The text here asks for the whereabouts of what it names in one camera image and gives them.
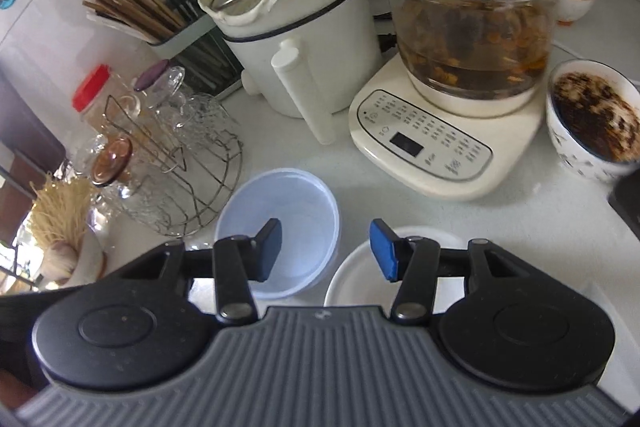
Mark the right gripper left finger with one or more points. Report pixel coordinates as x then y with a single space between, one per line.
237 261

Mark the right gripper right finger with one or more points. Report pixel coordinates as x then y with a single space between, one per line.
413 263

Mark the clear plastic bowl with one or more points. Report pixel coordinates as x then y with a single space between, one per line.
311 227

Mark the bowl with noodles and onion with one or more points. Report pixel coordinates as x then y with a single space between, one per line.
59 222

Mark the red lid plastic jar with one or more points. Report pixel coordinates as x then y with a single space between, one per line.
100 101

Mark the black induction cooktop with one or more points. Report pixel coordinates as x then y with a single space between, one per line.
625 200

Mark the patterned bowl with dark food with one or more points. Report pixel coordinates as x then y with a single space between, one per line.
593 120

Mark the white electric cooking pot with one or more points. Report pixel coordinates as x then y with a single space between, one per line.
307 58

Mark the green chopstick holder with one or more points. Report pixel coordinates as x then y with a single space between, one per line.
177 31

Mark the glass health kettle on base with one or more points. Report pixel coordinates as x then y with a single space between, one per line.
455 109

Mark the wire rack with glass cups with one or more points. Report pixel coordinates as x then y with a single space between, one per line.
167 156

